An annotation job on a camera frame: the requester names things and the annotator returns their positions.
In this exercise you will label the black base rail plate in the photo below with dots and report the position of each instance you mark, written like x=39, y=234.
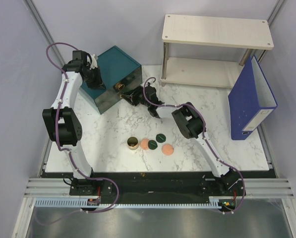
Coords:
x=201, y=184

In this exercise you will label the peach sponge left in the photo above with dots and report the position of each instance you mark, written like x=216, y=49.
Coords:
x=144, y=144

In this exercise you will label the peach sponge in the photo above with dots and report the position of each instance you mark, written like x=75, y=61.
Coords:
x=167, y=149
x=144, y=144

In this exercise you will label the peach sponge right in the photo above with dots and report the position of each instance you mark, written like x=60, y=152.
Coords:
x=167, y=149

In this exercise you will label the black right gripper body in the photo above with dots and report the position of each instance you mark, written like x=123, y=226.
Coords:
x=138, y=96

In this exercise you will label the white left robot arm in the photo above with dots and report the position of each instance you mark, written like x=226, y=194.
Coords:
x=62, y=124

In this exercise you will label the dark green puff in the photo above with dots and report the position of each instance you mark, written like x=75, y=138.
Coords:
x=152, y=144
x=160, y=138

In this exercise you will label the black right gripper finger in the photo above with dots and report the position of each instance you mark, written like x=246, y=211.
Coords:
x=126, y=94
x=130, y=101

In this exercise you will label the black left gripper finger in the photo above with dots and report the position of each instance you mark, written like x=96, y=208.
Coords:
x=101, y=86
x=91, y=86

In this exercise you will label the gold round jar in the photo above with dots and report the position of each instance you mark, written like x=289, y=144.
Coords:
x=132, y=143

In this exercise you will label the beige two-tier shelf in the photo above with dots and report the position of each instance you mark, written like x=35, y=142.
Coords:
x=212, y=33

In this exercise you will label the blue lever arch binder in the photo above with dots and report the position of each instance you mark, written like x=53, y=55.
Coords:
x=251, y=100

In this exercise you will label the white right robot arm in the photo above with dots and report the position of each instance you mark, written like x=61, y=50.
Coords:
x=192, y=126

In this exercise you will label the light blue cable duct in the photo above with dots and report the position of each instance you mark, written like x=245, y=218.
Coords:
x=45, y=202

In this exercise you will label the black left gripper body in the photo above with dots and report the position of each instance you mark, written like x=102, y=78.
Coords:
x=94, y=77

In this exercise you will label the teal drawer organizer box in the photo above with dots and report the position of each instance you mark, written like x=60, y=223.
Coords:
x=114, y=64

